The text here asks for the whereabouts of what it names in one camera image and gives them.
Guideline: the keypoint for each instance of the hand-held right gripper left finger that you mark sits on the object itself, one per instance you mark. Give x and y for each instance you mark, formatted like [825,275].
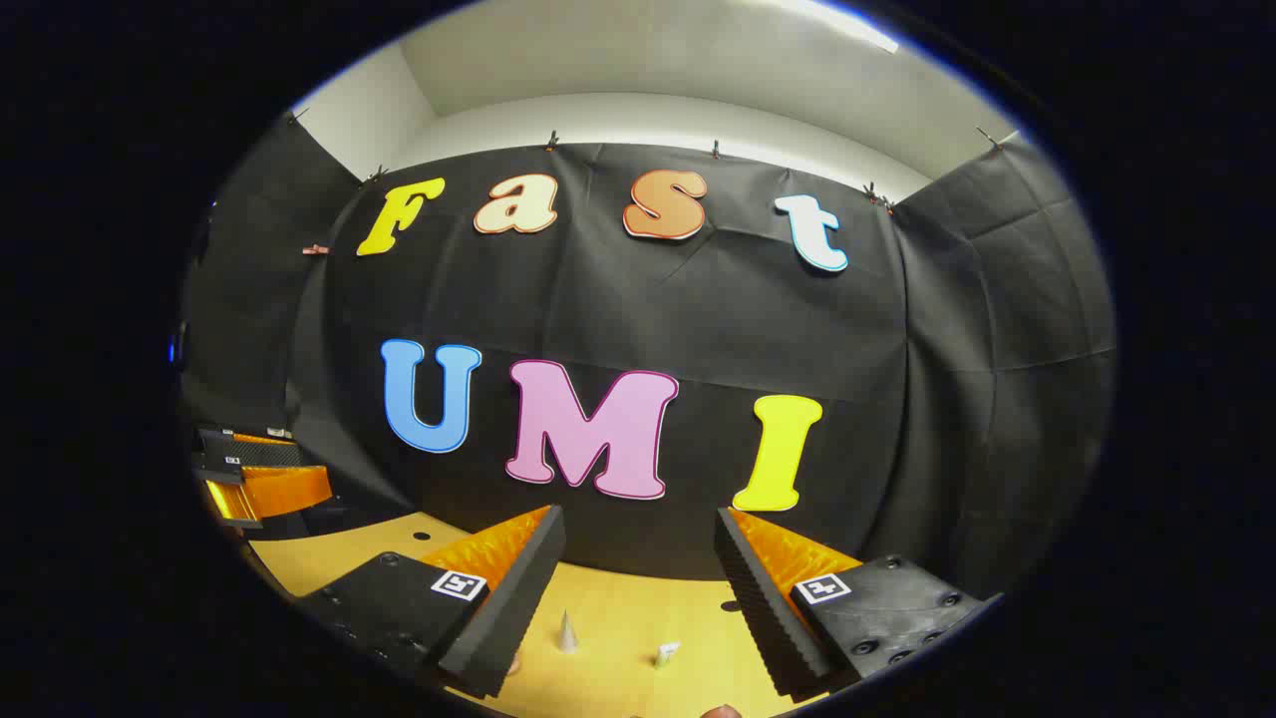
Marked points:
[513,588]

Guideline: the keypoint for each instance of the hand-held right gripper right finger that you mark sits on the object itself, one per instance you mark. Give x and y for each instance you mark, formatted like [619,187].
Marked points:
[763,598]

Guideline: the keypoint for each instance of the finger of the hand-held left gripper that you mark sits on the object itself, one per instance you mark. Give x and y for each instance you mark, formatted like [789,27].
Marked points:
[254,451]
[289,491]

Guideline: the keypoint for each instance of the white-ended cream tube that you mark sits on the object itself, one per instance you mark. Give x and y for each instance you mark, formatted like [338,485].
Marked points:
[566,634]

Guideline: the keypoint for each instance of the green-ended white cream tube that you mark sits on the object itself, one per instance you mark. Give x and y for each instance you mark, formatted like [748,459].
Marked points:
[666,654]

